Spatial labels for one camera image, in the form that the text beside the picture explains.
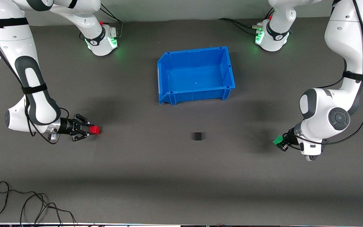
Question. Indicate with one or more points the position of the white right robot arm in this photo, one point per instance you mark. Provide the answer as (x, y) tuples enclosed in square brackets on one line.
[(11, 37)]

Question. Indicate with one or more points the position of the small black cube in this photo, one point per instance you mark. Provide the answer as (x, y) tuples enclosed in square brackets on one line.
[(197, 136)]

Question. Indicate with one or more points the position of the small green cube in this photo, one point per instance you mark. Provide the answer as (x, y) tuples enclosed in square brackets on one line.
[(277, 140)]

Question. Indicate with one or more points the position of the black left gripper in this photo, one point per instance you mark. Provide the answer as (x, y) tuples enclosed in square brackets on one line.
[(287, 137)]

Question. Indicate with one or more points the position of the dark grey table mat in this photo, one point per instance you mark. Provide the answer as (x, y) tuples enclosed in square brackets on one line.
[(181, 173)]

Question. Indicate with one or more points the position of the blue plastic storage bin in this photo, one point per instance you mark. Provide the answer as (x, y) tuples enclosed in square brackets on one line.
[(197, 78)]

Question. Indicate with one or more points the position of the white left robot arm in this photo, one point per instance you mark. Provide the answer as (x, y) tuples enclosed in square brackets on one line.
[(348, 31)]

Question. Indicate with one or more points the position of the small red cube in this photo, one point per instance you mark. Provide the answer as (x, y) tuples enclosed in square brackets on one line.
[(95, 130)]

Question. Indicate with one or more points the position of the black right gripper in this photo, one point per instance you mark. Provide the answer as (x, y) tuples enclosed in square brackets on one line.
[(65, 126)]

